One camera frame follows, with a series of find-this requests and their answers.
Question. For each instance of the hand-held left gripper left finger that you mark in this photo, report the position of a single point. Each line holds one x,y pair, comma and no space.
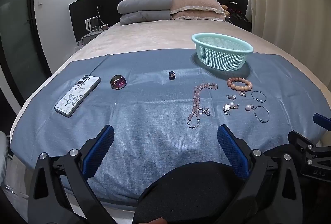
99,150

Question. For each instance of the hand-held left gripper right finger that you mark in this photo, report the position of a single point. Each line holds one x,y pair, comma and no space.
232,151

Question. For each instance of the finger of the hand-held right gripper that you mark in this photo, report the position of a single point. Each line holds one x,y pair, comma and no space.
322,119
301,140

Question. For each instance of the silver hoop earring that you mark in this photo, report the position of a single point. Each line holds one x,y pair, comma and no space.
263,100
268,112

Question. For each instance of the pearl charm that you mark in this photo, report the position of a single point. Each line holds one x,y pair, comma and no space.
248,108

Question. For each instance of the small silver charm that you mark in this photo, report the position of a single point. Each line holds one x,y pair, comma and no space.
231,96

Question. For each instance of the mint plastic basket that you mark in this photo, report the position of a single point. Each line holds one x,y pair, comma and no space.
219,58

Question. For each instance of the blue cloth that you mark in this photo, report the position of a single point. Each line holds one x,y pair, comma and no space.
144,115

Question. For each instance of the white butterfly phone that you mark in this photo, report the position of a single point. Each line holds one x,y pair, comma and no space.
77,96

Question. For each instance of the purple glass dome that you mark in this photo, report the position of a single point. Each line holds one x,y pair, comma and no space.
118,82

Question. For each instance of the dark blue bead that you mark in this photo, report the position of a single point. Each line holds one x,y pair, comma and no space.
171,75

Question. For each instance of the white bedside table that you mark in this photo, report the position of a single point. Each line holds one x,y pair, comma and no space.
90,37

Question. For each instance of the beige curtain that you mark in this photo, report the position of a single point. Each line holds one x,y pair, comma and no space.
289,6

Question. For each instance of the beige bed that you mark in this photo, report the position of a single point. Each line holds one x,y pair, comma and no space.
144,35

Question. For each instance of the white electric kettle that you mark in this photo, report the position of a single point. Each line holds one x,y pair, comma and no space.
92,24

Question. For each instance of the black bedside table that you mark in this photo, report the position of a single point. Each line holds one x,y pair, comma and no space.
240,21

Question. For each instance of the dark glass door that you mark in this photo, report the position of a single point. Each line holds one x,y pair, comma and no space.
18,37

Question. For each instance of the pink frilled pillow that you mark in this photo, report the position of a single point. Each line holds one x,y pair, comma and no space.
194,3
196,16

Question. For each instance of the black headboard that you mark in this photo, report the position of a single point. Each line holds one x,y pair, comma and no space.
85,9

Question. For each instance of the brown teddy bear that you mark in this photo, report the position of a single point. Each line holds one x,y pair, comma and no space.
225,9

